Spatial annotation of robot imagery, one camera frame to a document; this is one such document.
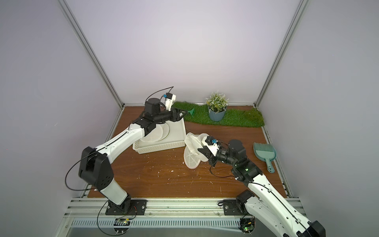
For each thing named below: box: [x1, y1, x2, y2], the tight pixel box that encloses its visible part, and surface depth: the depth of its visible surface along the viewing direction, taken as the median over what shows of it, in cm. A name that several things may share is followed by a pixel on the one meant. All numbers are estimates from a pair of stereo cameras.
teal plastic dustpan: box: [253, 142, 277, 174], surface depth 92 cm
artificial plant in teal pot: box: [205, 89, 230, 122], surface depth 102 cm
